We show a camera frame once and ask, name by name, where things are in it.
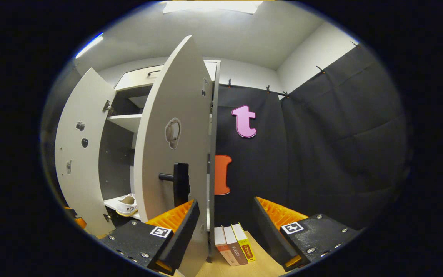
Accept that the brown book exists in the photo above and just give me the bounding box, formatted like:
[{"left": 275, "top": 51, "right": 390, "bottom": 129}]
[{"left": 223, "top": 225, "right": 248, "bottom": 265}]

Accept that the white and red book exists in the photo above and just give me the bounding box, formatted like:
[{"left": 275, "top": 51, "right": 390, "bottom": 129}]
[{"left": 214, "top": 226, "right": 240, "bottom": 267}]

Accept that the wide ceiling light panel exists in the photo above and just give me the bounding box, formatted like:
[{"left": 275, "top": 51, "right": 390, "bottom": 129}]
[{"left": 163, "top": 0, "right": 263, "bottom": 15}]

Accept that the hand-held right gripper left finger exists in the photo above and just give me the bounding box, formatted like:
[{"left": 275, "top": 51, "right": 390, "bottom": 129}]
[{"left": 100, "top": 199, "right": 200, "bottom": 275}]

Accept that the black backdrop cloth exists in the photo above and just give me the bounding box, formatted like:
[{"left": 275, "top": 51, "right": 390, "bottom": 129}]
[
  {"left": 280, "top": 43, "right": 412, "bottom": 231},
  {"left": 213, "top": 84, "right": 288, "bottom": 232}
]

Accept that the narrow ceiling light strip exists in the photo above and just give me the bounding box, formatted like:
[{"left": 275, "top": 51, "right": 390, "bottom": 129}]
[{"left": 75, "top": 33, "right": 103, "bottom": 59}]

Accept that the black door handle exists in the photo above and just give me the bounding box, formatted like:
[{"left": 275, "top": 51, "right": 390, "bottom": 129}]
[{"left": 159, "top": 163, "right": 190, "bottom": 207}]

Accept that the white shoe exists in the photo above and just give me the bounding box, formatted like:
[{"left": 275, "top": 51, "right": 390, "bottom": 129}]
[{"left": 115, "top": 194, "right": 138, "bottom": 217}]

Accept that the white cabinet door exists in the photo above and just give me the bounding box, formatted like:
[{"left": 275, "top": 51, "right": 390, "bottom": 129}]
[
  {"left": 54, "top": 68, "right": 117, "bottom": 236},
  {"left": 134, "top": 35, "right": 216, "bottom": 277}
]

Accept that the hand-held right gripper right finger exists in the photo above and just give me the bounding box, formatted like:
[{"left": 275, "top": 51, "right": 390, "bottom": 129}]
[{"left": 253, "top": 196, "right": 360, "bottom": 272}]

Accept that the white shoe cabinet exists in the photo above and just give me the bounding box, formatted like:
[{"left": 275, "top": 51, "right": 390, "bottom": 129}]
[{"left": 98, "top": 60, "right": 221, "bottom": 266}]

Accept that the yellow book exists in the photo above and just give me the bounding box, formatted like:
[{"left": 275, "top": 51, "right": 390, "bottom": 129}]
[{"left": 231, "top": 223, "right": 256, "bottom": 262}]

